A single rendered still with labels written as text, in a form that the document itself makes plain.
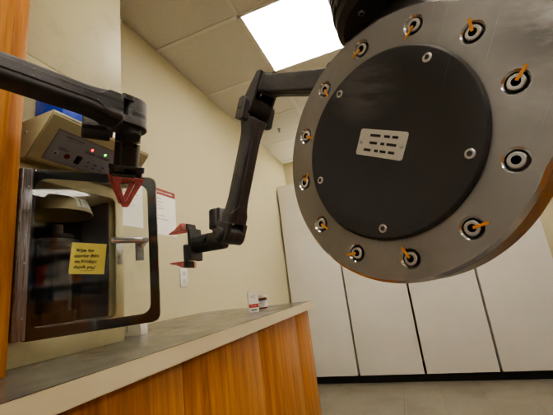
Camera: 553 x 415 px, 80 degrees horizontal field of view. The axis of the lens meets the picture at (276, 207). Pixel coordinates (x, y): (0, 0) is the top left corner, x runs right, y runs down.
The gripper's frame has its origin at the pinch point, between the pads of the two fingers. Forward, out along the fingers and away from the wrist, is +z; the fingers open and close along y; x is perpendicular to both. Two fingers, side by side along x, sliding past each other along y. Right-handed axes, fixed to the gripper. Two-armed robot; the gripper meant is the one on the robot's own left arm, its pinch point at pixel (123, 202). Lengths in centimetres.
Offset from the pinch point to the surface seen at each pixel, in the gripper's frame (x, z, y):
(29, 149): -19.4, -10.1, -11.1
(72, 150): -10.6, -10.9, -14.3
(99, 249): -4.2, 12.7, -2.8
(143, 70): 32, -61, -135
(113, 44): 3, -49, -50
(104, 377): -6.9, 25.5, 31.0
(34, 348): -16.7, 33.9, 2.3
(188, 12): 49, -95, -115
